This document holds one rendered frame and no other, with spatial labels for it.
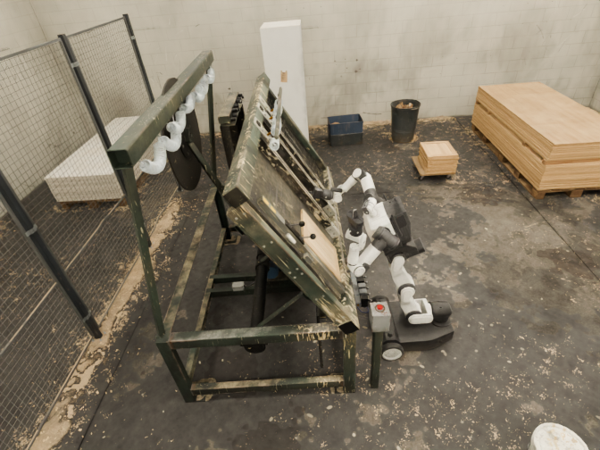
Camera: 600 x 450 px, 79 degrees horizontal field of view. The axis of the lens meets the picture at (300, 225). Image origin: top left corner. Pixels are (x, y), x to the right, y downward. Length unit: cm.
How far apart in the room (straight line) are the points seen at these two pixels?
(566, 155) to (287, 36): 403
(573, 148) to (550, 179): 43
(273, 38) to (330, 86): 199
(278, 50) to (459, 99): 386
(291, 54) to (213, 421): 487
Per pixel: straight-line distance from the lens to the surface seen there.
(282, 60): 604
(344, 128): 674
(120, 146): 191
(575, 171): 579
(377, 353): 287
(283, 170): 276
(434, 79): 791
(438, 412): 326
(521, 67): 846
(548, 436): 300
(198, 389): 324
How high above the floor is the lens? 284
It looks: 36 degrees down
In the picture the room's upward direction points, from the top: 6 degrees counter-clockwise
